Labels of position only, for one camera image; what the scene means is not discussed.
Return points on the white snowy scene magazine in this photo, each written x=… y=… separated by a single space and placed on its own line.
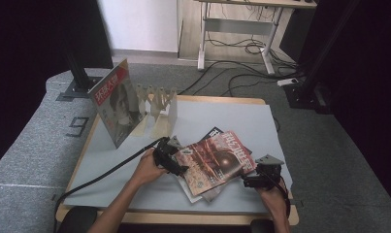
x=189 y=195

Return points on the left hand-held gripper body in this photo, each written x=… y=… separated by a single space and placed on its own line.
x=164 y=155

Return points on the grey table mat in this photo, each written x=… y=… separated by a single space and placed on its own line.
x=215 y=113

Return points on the person's black pants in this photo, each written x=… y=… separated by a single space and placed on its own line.
x=80 y=220

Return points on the black stand with base plate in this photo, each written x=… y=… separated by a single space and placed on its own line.
x=81 y=89

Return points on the black curtain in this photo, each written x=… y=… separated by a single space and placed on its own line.
x=28 y=48
x=371 y=97

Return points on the plastic portrait cover magazine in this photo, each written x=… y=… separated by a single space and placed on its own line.
x=118 y=106

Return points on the red brown cover magazine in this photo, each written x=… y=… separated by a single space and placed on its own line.
x=212 y=165

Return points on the person's right hand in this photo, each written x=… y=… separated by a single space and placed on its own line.
x=275 y=202

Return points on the black slanted metal stand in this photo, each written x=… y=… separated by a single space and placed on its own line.
x=299 y=97

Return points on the white power strip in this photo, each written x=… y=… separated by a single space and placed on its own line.
x=287 y=82

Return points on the clear acrylic magazine rack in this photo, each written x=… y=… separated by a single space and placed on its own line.
x=164 y=126

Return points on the dark blue cover magazine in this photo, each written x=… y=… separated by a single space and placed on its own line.
x=214 y=132

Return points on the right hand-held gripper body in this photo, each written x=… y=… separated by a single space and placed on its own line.
x=269 y=174

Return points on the person's left hand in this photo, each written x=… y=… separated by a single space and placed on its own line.
x=147 y=170

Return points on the white desk frame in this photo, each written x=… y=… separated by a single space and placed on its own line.
x=235 y=26

